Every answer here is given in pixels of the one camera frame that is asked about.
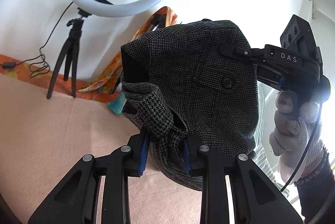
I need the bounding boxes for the grey houndstooth pants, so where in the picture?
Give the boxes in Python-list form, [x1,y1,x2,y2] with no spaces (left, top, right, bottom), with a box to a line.
[121,20,258,190]

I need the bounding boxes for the right forearm dark sleeve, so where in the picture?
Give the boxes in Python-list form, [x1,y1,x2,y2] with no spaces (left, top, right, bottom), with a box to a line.
[295,147,334,223]

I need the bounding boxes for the right hand white glove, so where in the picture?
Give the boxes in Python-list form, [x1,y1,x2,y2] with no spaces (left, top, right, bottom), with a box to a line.
[269,92,323,182]

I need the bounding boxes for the green white patterned pillow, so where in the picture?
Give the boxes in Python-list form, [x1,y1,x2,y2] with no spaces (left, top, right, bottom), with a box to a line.
[253,83,283,190]

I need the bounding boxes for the braided peach teal scarf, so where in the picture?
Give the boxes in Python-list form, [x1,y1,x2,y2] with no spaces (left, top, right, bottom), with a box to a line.
[107,92,127,115]

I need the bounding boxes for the orange patterned scarf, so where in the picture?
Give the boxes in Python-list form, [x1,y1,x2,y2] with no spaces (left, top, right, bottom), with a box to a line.
[78,6,179,95]

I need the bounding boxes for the black mini tripod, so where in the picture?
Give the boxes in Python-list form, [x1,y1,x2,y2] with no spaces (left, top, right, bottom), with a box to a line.
[46,8,91,99]

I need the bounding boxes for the black ring light cable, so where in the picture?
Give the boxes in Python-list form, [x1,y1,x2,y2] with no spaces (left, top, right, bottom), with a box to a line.
[0,1,76,79]

